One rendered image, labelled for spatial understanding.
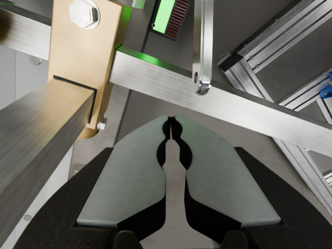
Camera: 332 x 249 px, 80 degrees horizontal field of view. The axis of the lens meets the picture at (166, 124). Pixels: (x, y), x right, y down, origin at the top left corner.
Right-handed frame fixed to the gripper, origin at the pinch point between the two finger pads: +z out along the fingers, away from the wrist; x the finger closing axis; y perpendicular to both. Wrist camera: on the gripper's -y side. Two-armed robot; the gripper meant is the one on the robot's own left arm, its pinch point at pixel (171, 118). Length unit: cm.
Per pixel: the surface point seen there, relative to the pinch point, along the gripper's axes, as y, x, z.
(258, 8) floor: -8, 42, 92
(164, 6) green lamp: -6.8, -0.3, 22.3
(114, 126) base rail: 13.3, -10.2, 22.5
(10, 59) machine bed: 2.0, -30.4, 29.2
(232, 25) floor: -1, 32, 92
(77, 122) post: 1.4, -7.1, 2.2
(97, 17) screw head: -5.7, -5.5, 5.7
